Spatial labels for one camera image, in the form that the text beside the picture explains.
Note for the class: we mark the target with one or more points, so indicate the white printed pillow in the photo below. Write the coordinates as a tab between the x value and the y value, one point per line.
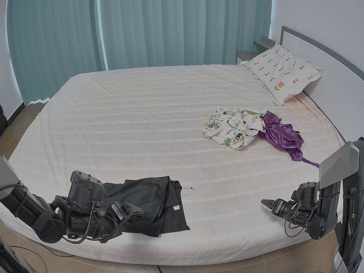
281	72

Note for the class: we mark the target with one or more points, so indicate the bed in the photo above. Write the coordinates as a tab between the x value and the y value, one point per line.
142	109

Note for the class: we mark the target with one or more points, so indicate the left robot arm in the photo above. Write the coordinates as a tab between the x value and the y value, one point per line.
85	189

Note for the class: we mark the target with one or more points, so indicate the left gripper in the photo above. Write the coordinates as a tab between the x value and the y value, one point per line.
113	215

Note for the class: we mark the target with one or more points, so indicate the purple garment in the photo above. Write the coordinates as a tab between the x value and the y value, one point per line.
281	135

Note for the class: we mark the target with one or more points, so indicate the black chest of drawers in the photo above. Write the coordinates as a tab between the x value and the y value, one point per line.
2	121

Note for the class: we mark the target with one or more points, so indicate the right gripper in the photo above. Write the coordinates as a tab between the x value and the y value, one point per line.
281	208

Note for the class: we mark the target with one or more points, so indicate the white printed garment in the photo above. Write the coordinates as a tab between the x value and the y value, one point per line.
233	126

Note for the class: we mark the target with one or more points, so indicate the blue-green curtain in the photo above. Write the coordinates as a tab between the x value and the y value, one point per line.
184	24
57	38

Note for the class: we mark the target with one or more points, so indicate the black T-shirt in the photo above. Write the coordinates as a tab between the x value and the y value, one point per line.
148	198

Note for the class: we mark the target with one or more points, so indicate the grey bedside table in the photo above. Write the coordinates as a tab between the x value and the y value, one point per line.
250	54

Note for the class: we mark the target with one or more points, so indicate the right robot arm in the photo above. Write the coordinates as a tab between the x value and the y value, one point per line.
338	163

